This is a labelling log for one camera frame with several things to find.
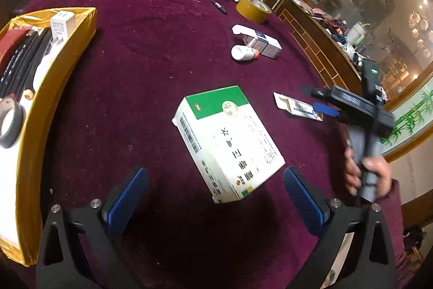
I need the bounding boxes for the white kettle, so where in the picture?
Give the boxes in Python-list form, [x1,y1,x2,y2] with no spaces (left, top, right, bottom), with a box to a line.
[347,21,368,44]

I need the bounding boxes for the white medicine bottle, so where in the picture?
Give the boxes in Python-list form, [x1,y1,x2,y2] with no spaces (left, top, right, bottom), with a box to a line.
[231,44,260,61]

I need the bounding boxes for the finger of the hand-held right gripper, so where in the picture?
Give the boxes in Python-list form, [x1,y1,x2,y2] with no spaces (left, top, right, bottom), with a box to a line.
[301,85,334,102]
[313,102,342,120]

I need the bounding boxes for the maroon tablecloth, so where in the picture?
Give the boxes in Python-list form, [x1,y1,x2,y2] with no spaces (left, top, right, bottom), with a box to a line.
[0,0,406,289]

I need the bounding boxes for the yellow-rimmed storage box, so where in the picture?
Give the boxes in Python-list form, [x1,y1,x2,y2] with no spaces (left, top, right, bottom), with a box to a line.
[0,7,98,267]

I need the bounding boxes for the teal-capped black marker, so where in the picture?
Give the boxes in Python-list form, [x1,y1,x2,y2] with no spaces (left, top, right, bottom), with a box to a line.
[0,31,36,90]

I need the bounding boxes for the white blue carton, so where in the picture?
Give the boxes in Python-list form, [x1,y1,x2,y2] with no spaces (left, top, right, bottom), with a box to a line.
[273,92,324,122]

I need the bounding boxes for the person's right forearm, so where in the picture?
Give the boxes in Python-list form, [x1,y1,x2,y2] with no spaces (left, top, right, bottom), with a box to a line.
[367,181,415,289]

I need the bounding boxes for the yellow tape roll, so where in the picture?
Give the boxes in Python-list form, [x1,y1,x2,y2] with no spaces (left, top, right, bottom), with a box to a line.
[236,0,272,24]

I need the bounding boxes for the red packet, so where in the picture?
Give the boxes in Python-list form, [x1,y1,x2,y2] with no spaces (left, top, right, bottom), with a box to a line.
[0,27,32,63]

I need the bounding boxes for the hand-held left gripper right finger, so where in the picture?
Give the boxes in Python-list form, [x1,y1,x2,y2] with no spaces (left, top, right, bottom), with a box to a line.
[282,166,398,289]

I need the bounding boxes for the wooden cabinet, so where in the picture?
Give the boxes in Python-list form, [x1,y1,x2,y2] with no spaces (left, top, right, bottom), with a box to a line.
[272,0,373,100]

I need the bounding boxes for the white power adapter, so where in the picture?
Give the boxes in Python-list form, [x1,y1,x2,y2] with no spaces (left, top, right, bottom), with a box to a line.
[50,11,76,45]

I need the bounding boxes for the grey tape roll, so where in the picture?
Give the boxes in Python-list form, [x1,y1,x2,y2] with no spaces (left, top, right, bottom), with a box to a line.
[0,95,27,149]

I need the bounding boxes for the small grey carton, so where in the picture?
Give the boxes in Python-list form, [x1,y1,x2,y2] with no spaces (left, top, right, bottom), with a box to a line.
[232,24,282,59]

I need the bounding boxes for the green white medicine box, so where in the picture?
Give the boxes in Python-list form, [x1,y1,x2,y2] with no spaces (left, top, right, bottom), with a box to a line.
[172,85,286,204]

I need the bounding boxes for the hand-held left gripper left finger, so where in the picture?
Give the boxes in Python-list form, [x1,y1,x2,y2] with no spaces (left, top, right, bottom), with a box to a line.
[35,167,149,289]

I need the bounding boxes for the person's right hand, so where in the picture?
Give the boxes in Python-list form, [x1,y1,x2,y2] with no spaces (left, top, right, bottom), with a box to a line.
[344,137,393,205]

